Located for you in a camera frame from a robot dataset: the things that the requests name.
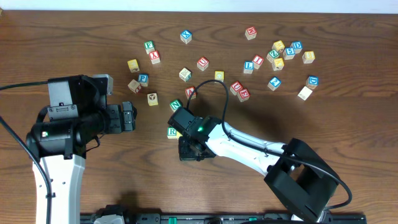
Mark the red U block lower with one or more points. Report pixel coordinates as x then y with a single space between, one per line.
236 87

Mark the red u block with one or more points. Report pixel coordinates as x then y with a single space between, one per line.
202 63
236 87

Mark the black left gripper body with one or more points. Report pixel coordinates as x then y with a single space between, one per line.
127 116

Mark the red E block top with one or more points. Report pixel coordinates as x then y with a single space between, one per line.
250 33

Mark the yellow 8 block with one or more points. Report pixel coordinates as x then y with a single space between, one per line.
308 57

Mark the blue 2 block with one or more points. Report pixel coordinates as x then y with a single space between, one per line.
274 83

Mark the green R block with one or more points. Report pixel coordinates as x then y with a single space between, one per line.
171 133

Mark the soccer ball block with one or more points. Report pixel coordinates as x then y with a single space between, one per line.
152 99

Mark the blue D block lower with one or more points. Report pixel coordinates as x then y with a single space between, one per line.
312 82

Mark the red U block upper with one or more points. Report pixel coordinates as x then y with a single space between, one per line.
202 63

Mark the blue d block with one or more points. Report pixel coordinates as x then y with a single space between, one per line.
297 46
312 82

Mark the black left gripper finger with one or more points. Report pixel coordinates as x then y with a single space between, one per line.
128 106
129 121

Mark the red Y block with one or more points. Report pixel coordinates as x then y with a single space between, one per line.
154 57

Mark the yellow block left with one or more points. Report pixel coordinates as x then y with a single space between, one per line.
133 65

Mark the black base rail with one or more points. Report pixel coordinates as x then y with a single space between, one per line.
155 218

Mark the blue L block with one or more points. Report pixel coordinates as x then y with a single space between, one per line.
248 67

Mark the blue D block upper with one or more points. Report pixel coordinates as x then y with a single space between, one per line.
297 46

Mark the plain white block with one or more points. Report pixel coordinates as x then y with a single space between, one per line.
305 93

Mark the blue P block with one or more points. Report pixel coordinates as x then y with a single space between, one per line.
143 79

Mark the blue X block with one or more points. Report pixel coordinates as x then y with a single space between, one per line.
186 36

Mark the yellow block under Z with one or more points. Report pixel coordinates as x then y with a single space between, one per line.
277 64

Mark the red A block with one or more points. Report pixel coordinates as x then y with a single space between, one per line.
190 92

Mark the white 6 block red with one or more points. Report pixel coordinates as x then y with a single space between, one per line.
134 86

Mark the green N block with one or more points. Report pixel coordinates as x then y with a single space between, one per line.
175 105

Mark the green F block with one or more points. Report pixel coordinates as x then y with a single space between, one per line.
149 46

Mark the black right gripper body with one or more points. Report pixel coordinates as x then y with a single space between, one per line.
189 152

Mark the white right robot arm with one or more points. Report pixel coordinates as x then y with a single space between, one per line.
302 181

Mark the white picture block teal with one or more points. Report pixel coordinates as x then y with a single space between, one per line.
185 74

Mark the blue 5 block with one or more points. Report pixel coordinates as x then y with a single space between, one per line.
288 53

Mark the yellow O block centre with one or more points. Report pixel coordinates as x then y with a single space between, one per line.
219 75

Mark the yellow block top right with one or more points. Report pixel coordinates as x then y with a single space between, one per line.
278 46

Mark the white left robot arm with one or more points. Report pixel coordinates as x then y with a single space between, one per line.
60 148

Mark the green Z block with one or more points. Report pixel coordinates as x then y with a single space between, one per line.
272 55

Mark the red I block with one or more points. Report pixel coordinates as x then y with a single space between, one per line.
257 61

